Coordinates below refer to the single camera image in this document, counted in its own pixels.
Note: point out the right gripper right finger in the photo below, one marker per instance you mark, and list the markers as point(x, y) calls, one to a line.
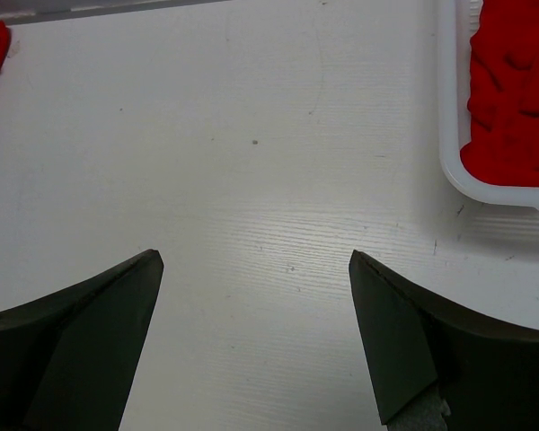
point(437, 365)

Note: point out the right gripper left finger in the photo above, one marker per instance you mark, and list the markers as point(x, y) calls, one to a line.
point(68, 359)

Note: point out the red t shirts in basket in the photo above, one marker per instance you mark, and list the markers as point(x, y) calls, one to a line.
point(504, 95)

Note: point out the white plastic basket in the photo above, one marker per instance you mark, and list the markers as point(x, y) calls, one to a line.
point(457, 21)

